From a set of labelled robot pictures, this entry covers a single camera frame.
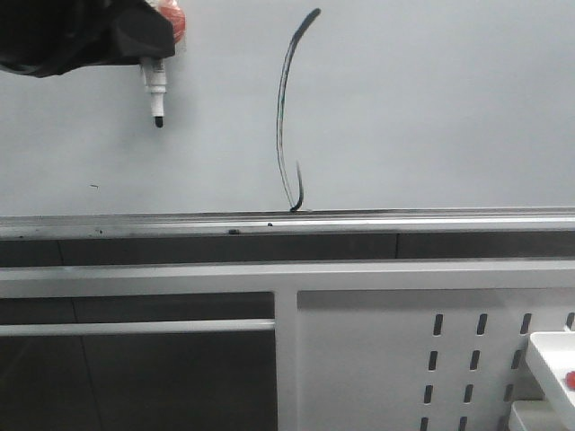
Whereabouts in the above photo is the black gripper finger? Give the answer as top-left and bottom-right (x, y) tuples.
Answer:
(1, 1), (175, 78)

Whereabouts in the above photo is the white whiteboard marker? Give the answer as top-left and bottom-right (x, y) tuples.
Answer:
(140, 57), (167, 128)

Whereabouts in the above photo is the red round magnet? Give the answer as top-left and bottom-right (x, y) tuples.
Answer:
(156, 0), (186, 43)

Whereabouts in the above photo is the white whiteboard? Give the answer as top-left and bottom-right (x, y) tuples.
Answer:
(1, 1), (574, 216)

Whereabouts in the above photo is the white perforated pegboard panel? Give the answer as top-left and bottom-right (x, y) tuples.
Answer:
(298, 288), (574, 430)

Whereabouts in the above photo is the white plastic bin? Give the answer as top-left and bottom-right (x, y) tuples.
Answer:
(526, 331), (574, 430)

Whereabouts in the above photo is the grey lower bin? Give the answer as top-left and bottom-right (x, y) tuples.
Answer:
(509, 400), (564, 431)

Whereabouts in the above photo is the small red object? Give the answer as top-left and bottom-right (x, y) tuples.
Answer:
(564, 371), (575, 391)

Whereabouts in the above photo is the aluminium whiteboard tray rail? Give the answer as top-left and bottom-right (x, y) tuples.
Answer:
(1, 207), (574, 241)

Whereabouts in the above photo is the white metal frame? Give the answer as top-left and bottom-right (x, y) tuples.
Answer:
(1, 260), (574, 430)

